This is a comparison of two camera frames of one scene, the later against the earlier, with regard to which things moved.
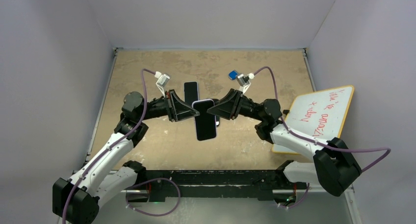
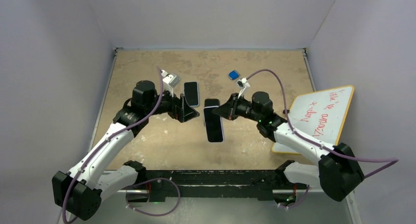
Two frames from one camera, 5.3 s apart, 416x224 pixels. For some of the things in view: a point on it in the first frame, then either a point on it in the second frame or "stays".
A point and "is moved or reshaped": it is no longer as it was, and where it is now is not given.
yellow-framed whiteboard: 320,115 stays
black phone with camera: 217,101 -> 209,102
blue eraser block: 232,75 stays
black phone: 205,122 is moved or reshaped
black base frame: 255,185 stays
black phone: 190,92 stays
